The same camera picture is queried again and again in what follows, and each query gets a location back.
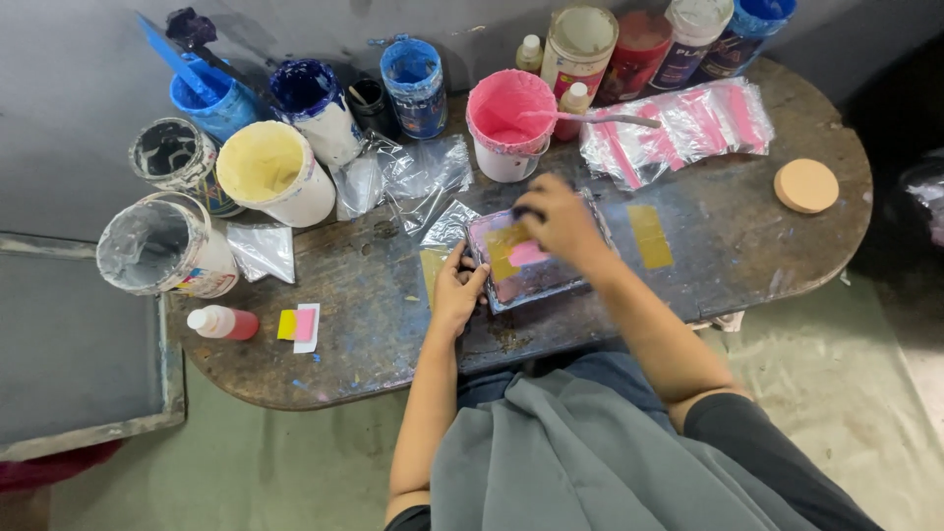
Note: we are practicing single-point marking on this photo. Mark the person's right hand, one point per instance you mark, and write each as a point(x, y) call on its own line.
point(564, 221)

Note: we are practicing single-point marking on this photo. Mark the person's left hand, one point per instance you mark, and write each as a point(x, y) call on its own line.
point(453, 295)

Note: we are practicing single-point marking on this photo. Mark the person's right fingers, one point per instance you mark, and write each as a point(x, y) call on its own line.
point(535, 195)

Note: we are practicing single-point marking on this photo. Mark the small screen printing frame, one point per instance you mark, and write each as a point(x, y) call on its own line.
point(531, 284)

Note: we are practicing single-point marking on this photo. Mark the flat clear plastic bag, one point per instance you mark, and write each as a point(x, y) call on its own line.
point(451, 225)

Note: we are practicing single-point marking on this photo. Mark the pink paint bucket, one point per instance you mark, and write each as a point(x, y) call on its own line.
point(509, 110)

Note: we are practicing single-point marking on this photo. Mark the small red upright bottle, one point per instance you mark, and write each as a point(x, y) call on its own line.
point(571, 103)

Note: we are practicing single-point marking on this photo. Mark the pink-stained stirring stick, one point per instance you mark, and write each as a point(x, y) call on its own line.
point(612, 118)

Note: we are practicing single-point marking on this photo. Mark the wide yellow tape strip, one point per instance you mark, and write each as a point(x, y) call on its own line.
point(650, 236)

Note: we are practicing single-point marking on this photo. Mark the crumpled clear plastic bag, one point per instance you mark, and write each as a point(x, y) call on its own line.
point(413, 173)

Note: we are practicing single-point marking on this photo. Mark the small cream-capped bottle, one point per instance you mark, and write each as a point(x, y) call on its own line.
point(529, 53)

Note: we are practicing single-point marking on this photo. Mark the cream-lidded paint jar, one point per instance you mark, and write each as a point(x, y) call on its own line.
point(579, 48)

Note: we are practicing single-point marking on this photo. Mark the pile of pink-strip plastic bags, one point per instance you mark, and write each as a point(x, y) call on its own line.
point(678, 133)

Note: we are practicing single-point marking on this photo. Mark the blue-rimmed dark label jar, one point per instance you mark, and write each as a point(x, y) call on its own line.
point(414, 88)

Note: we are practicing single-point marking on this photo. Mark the red paint jar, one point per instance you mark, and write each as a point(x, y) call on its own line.
point(630, 63)

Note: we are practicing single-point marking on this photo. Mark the small black jar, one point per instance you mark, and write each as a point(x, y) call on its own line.
point(371, 103)

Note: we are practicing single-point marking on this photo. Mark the white-lidded dark jar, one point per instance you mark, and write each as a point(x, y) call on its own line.
point(686, 44)

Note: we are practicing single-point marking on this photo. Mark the dark blue paint jar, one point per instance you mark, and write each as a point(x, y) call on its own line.
point(313, 103)

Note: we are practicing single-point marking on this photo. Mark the blue-topped dark jar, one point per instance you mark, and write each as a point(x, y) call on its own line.
point(745, 37)

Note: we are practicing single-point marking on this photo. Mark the person's grey clothing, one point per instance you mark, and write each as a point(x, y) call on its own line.
point(575, 457)

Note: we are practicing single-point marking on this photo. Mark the yellow and pink swatch card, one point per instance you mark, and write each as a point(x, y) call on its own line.
point(302, 326)

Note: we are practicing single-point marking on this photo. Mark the yellow paint jar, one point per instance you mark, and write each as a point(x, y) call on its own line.
point(265, 169)

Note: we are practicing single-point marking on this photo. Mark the round tan disc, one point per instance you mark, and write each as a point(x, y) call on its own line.
point(806, 186)

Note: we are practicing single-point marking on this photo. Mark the small folded plastic bag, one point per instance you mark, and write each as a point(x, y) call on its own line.
point(262, 251)

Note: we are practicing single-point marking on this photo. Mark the light blue paint jar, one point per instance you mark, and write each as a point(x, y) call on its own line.
point(221, 110)

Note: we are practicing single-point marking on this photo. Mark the red bottle with white cap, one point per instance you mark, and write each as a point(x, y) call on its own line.
point(225, 323)

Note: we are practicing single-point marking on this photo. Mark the black paint jar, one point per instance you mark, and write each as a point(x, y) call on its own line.
point(173, 151)

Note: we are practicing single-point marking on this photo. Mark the grey-white paint jar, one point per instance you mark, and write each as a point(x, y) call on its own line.
point(158, 247)

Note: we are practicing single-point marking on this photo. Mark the dark purple stirring stick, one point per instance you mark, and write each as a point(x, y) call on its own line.
point(190, 29)

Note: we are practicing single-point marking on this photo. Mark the black plastic bag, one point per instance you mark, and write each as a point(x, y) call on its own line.
point(925, 195)

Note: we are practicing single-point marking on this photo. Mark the blue spatula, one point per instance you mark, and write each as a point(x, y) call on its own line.
point(169, 55)

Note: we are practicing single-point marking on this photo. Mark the red cloth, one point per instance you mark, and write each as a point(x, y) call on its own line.
point(51, 464)

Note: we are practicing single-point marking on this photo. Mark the large grey screen frame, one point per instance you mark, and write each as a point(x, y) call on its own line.
point(74, 354)

